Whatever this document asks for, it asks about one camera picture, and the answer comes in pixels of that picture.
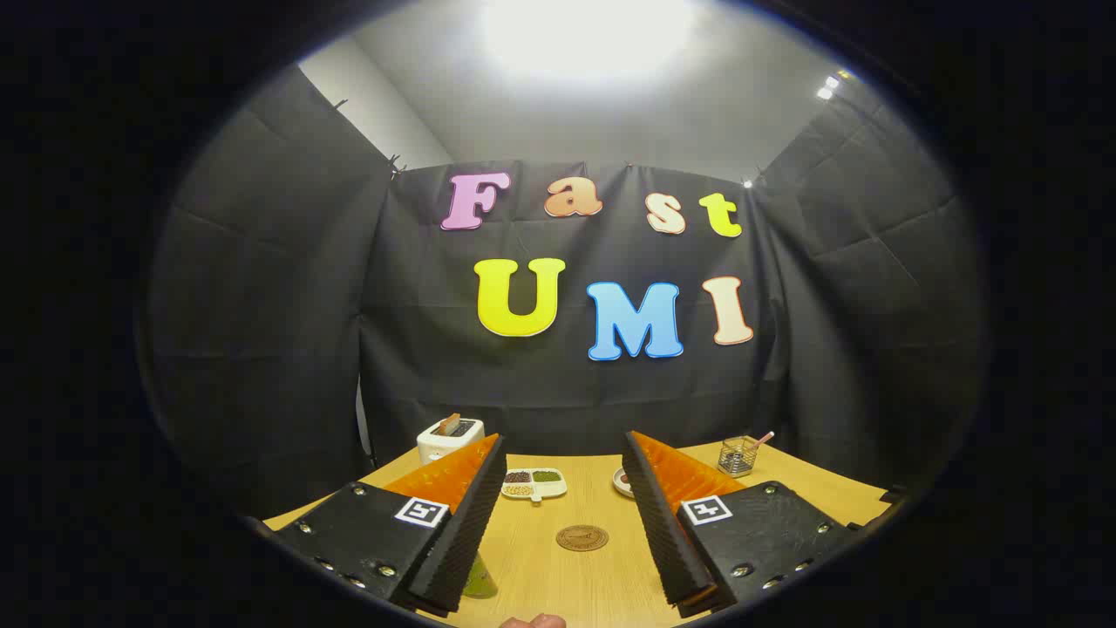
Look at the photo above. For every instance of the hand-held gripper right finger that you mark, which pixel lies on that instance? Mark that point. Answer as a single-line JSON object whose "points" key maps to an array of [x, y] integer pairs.
{"points": [[658, 523]]}

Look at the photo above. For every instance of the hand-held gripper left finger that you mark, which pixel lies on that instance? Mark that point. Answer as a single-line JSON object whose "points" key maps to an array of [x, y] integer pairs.
{"points": [[471, 523]]}

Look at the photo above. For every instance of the silver green juice bottle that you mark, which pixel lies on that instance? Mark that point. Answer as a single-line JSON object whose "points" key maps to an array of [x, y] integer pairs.
{"points": [[479, 580]]}

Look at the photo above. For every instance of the round brown coaster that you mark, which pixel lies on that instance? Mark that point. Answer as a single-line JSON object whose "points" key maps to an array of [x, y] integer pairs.
{"points": [[582, 537]]}

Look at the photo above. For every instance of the white oval plate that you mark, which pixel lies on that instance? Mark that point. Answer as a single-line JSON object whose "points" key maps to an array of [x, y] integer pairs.
{"points": [[622, 482]]}

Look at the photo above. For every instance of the white divided bean dish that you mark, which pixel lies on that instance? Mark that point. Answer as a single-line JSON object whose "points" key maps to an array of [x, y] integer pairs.
{"points": [[534, 482]]}

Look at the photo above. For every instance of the white toaster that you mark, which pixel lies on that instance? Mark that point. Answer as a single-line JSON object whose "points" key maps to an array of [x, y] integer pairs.
{"points": [[440, 447]]}

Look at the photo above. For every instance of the wooden table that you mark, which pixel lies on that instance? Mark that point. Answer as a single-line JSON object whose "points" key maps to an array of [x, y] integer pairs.
{"points": [[593, 584]]}

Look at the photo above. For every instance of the toast slice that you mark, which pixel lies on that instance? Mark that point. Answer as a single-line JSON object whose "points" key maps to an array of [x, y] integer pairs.
{"points": [[450, 424]]}

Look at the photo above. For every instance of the pink straw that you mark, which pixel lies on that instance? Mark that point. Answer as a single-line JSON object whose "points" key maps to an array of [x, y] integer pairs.
{"points": [[764, 438]]}

